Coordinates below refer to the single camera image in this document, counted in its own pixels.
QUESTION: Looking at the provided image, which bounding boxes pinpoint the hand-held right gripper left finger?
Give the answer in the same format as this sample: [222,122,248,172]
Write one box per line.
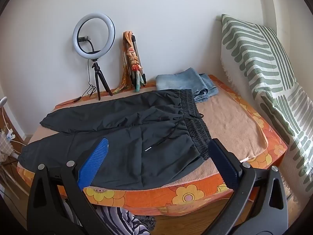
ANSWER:
[27,138,109,235]

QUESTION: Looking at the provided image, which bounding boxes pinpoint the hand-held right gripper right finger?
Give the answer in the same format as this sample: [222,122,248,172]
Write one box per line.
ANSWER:
[208,138,289,235]

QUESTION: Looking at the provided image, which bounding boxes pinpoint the dark grey pants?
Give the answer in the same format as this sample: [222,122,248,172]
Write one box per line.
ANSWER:
[18,89,212,191]

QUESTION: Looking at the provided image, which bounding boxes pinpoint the beige blanket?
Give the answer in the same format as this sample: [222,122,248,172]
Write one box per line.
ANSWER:
[28,86,268,185]

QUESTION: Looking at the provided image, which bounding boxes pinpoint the orange floral mattress cover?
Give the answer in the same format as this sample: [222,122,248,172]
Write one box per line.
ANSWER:
[17,75,288,216]

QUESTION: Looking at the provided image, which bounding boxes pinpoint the black and white striped cloth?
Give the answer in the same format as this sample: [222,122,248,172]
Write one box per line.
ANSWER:
[94,207,150,235]

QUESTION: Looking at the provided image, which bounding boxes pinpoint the checkered cloth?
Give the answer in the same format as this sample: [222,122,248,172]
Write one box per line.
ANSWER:
[0,131,15,162]

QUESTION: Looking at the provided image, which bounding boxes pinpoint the folded blue jeans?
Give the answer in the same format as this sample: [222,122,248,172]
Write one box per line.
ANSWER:
[156,68,219,102]

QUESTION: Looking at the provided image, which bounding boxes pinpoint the white drying rack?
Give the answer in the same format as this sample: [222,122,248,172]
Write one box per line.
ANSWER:
[0,97,27,201]

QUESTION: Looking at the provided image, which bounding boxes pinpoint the folded grey tripod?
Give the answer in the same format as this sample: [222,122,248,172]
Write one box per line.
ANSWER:
[130,35,147,89]

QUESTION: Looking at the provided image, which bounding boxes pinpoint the black ring light cable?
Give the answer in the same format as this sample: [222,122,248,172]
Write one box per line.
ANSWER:
[54,60,97,108]

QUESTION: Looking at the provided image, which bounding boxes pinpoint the black ring light tripod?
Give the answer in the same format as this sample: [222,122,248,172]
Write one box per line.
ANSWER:
[90,59,113,101]

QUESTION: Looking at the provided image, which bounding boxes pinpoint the white ring light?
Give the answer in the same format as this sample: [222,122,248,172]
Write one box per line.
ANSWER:
[73,13,116,60]

